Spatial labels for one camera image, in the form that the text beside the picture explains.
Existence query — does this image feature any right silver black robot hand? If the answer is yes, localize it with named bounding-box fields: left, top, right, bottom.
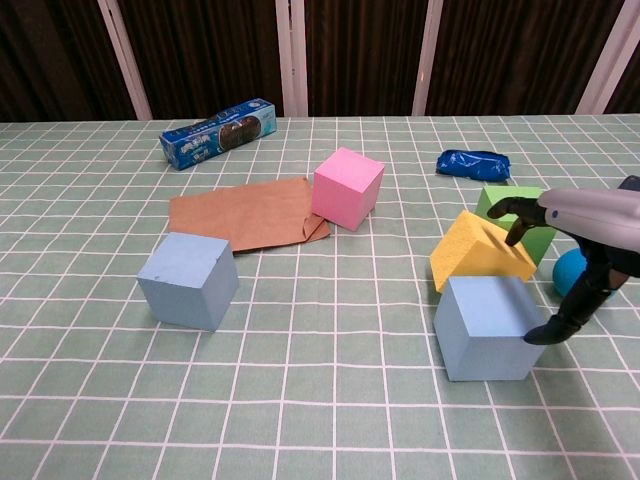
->
left=487, top=187, right=640, bottom=346

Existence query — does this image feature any yellow foam cube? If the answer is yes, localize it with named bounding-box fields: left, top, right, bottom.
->
left=429, top=209, right=539, bottom=294

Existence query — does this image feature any pink foam cube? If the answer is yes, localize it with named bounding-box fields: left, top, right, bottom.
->
left=310, top=147, right=386, bottom=233

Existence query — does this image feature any notched light blue foam cube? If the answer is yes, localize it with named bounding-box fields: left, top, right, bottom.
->
left=137, top=231, right=240, bottom=332

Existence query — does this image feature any blue ball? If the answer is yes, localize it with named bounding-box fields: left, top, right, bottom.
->
left=552, top=248, right=619, bottom=300

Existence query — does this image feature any green foam cube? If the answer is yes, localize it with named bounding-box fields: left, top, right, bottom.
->
left=474, top=185, right=559, bottom=267

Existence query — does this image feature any blue snack wrapper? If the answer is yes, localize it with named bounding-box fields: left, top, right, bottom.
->
left=435, top=148, right=513, bottom=182

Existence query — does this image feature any green checked tablecloth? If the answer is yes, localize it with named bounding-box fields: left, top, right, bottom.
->
left=0, top=114, right=640, bottom=480

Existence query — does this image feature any brown paper bag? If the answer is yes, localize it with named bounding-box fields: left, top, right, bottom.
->
left=168, top=176, right=332, bottom=254

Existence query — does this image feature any blue cookie box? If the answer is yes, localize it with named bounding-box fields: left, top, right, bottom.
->
left=158, top=97, right=278, bottom=172

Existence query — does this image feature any dark pleated curtain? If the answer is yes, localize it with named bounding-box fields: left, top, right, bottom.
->
left=0, top=0, right=640, bottom=124

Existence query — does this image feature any white metal frame post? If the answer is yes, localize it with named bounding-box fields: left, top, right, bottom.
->
left=97, top=0, right=154, bottom=121
left=575, top=0, right=640, bottom=115
left=274, top=0, right=310, bottom=118
left=411, top=0, right=445, bottom=117

